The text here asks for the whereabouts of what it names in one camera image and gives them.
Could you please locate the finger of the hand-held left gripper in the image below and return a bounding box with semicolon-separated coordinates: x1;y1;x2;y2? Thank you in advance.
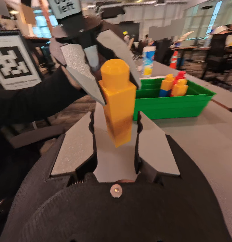
60;44;106;105
96;30;142;89

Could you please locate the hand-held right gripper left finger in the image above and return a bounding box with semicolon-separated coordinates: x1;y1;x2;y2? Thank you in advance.
51;112;97;178

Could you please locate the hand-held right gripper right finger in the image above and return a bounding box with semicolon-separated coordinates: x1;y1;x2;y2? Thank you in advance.
134;112;180;184

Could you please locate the red mega block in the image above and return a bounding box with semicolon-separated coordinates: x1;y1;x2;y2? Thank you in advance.
175;71;187;82

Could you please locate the person's left forearm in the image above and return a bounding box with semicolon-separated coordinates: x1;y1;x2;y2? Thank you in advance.
0;66;88;127

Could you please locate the blue white wipes canister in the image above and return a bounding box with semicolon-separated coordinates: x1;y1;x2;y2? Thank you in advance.
142;46;156;77

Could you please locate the green plastic bin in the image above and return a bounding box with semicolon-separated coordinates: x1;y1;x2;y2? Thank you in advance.
133;78;216;121

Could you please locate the orange traffic cone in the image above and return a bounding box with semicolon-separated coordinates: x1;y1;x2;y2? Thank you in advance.
169;50;179;69

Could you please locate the framed marker sign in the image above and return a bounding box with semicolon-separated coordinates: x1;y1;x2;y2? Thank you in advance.
0;30;44;90

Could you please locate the black office chair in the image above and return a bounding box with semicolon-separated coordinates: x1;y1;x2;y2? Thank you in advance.
201;34;232;89

